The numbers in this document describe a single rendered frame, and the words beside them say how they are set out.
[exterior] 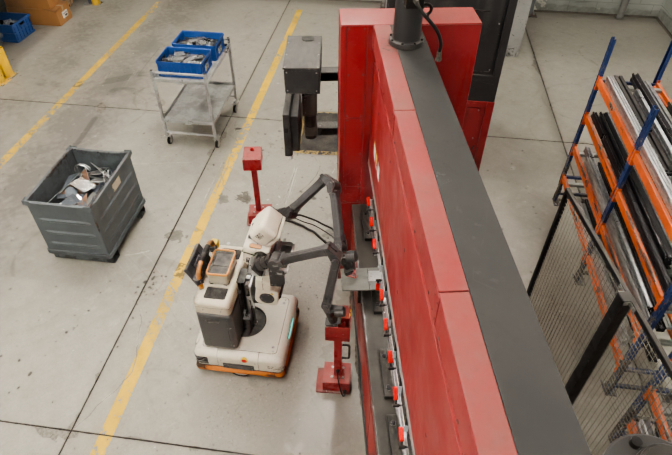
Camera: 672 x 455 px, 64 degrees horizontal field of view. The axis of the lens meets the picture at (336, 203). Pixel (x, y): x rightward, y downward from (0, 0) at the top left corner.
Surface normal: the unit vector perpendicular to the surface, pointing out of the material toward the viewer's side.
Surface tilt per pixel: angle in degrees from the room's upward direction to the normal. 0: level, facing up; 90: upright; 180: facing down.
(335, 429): 0
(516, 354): 0
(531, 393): 0
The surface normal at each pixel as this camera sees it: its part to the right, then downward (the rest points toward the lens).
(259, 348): 0.00, -0.75
